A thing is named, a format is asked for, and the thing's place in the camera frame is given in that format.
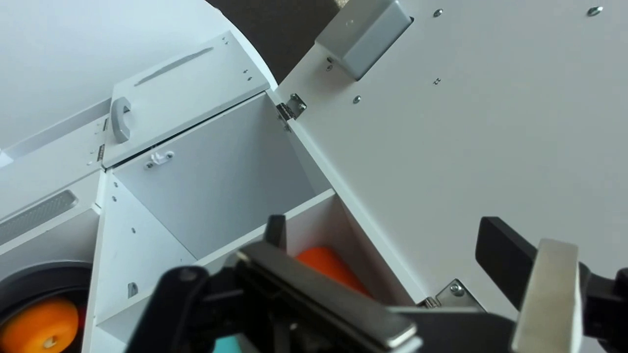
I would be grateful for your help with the round black appliance door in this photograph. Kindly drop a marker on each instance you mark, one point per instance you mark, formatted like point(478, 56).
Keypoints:
point(44, 277)

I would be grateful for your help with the white toy kitchen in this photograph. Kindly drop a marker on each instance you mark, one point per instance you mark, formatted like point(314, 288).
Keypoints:
point(211, 196)

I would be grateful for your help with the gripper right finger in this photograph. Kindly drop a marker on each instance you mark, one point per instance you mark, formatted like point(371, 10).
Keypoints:
point(549, 294)

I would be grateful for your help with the orange toy ball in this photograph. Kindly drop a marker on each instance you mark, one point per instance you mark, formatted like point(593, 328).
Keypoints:
point(41, 326)

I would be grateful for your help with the orange toy in cabinet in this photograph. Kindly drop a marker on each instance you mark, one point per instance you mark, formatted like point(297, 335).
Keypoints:
point(329, 265)

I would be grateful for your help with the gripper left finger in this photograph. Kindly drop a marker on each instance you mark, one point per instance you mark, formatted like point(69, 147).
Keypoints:
point(314, 299)

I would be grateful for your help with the teal toy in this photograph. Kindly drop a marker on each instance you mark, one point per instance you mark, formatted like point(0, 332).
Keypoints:
point(224, 344)

